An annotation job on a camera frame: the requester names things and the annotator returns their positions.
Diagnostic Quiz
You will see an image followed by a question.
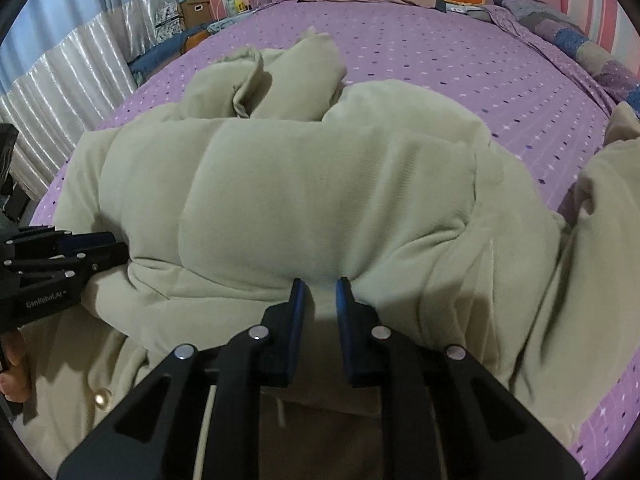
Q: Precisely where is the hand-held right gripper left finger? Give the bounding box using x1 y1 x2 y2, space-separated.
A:
56 278 308 480

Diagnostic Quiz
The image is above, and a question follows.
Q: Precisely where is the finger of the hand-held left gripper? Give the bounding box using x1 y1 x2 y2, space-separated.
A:
5 230 115 261
10 242 130 286

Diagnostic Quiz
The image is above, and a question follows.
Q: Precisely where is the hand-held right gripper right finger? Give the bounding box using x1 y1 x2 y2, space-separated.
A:
335 277 585 480

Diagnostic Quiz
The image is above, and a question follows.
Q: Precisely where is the beige fleece coat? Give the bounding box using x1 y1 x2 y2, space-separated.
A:
10 27 640 480

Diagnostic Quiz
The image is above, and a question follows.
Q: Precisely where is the person's left hand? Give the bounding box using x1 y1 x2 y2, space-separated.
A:
0 332 31 403

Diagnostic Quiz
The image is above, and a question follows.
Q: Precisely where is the silver pleated curtain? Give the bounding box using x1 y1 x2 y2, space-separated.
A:
0 0 181 201

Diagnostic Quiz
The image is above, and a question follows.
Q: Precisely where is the cardboard box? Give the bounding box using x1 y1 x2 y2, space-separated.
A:
179 0 211 28

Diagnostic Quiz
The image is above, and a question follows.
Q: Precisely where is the bed with purple dotted sheet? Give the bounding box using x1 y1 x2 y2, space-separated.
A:
30 0 640 461

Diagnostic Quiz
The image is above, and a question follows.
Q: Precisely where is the grey pillow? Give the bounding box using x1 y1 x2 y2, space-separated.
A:
435 0 493 22

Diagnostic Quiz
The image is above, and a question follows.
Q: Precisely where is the blue purple patchwork quilt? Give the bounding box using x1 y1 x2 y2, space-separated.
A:
492 0 640 116

